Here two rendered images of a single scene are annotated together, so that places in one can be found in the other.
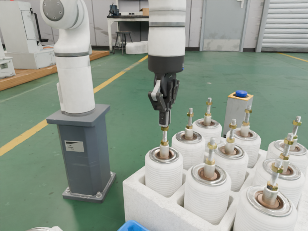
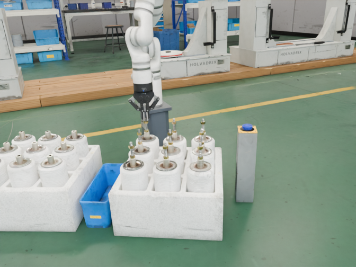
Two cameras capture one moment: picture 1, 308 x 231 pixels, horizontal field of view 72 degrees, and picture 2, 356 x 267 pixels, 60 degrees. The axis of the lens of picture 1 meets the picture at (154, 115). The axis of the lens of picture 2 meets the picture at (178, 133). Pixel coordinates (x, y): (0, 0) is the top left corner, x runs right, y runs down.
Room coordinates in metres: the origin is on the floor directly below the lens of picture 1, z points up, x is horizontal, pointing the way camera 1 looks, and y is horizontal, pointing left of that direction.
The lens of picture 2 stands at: (-0.07, -1.12, 0.77)
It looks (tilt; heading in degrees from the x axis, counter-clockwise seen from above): 22 degrees down; 58
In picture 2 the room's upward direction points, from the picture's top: 2 degrees counter-clockwise
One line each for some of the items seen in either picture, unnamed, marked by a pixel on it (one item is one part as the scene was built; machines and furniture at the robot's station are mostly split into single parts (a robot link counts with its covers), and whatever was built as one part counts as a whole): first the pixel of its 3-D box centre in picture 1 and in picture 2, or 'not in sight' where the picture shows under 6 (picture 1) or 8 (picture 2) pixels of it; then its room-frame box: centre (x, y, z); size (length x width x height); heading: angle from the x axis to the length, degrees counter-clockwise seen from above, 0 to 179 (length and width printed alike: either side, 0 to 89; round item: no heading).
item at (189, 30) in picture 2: not in sight; (192, 27); (3.57, 4.11, 0.36); 0.50 x 0.38 x 0.21; 81
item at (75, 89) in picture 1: (76, 84); (152, 88); (0.62, 0.23, 0.39); 0.09 x 0.09 x 0.17; 80
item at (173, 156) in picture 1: (164, 154); (147, 138); (0.45, -0.03, 0.25); 0.08 x 0.08 x 0.01
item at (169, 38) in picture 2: not in sight; (164, 40); (2.81, 3.91, 0.19); 0.50 x 0.41 x 0.37; 85
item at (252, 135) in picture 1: (244, 134); (202, 151); (0.56, -0.27, 0.25); 0.08 x 0.08 x 0.01
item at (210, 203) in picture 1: (204, 206); (142, 171); (0.37, -0.12, 0.16); 0.10 x 0.10 x 0.18
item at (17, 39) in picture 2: not in sight; (17, 40); (0.51, 4.58, 0.35); 0.16 x 0.15 x 0.19; 170
